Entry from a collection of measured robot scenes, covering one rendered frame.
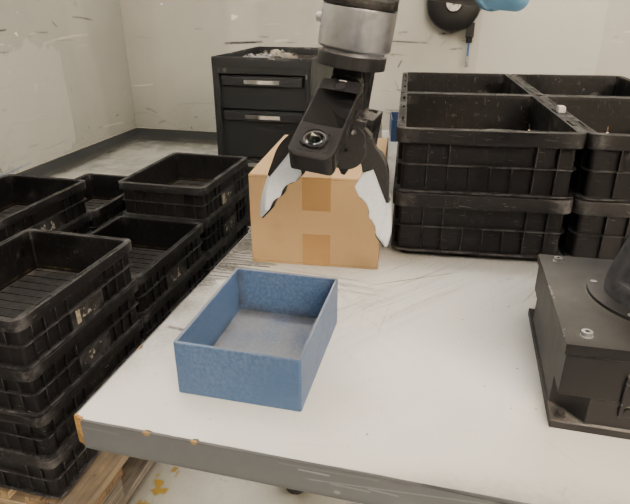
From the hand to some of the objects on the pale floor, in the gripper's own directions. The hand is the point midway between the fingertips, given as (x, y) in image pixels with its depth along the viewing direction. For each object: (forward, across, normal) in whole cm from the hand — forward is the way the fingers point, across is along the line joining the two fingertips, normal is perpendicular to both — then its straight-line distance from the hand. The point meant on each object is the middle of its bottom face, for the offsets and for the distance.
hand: (320, 235), depth 65 cm
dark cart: (+97, +64, -205) cm, 236 cm away
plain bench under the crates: (+79, -65, -65) cm, 121 cm away
